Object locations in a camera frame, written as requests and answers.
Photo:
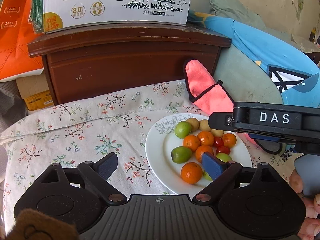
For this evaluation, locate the grey green pillow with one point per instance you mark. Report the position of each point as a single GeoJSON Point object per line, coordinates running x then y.
{"type": "Point", "coordinates": [236, 10]}

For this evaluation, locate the dark wooden cabinet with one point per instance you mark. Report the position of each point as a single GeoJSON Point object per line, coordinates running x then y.
{"type": "Point", "coordinates": [90, 61]}

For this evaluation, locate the white floral plate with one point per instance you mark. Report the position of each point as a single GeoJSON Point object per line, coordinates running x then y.
{"type": "Point", "coordinates": [166, 155]}

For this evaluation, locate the houndstooth sofa cushion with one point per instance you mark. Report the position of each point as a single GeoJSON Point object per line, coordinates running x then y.
{"type": "Point", "coordinates": [288, 153]}

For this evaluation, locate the checkered fabric cover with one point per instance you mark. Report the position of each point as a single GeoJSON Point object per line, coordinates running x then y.
{"type": "Point", "coordinates": [12, 106]}

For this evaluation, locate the blue green cushion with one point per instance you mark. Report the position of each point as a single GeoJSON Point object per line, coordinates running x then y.
{"type": "Point", "coordinates": [295, 75]}

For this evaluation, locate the person right hand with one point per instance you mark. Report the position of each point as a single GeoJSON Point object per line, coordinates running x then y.
{"type": "Point", "coordinates": [310, 227]}

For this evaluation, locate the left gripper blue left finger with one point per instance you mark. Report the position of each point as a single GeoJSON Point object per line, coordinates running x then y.
{"type": "Point", "coordinates": [95, 176]}

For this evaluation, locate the small tangerine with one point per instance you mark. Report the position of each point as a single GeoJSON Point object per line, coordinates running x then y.
{"type": "Point", "coordinates": [229, 140]}

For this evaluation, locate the brown longan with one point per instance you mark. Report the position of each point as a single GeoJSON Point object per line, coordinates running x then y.
{"type": "Point", "coordinates": [217, 133]}
{"type": "Point", "coordinates": [204, 126]}
{"type": "Point", "coordinates": [194, 123]}

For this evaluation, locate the white milk carton box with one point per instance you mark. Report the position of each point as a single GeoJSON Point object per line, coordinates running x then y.
{"type": "Point", "coordinates": [55, 15]}

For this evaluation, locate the brown plush toy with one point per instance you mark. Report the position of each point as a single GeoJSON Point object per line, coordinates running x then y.
{"type": "Point", "coordinates": [31, 224]}

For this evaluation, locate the green jujube top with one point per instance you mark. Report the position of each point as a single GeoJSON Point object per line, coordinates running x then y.
{"type": "Point", "coordinates": [182, 129]}

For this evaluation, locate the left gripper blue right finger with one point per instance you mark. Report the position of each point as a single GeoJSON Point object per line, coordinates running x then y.
{"type": "Point", "coordinates": [224, 175]}

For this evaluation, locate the green jujube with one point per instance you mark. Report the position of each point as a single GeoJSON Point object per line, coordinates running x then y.
{"type": "Point", "coordinates": [181, 154]}
{"type": "Point", "coordinates": [182, 129]}
{"type": "Point", "coordinates": [207, 176]}
{"type": "Point", "coordinates": [224, 157]}

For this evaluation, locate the floral tablecloth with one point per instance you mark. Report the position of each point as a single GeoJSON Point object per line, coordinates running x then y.
{"type": "Point", "coordinates": [74, 132]}

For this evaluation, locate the brown cardboard box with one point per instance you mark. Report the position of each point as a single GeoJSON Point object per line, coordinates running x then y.
{"type": "Point", "coordinates": [35, 92]}

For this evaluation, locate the pink grey cloth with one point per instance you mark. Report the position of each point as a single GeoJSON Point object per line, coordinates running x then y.
{"type": "Point", "coordinates": [248, 84]}

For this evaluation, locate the cherry tomato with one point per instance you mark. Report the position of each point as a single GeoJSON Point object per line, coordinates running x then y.
{"type": "Point", "coordinates": [223, 149]}
{"type": "Point", "coordinates": [218, 142]}

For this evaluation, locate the orange paper bag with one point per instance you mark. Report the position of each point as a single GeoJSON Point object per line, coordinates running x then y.
{"type": "Point", "coordinates": [16, 33]}

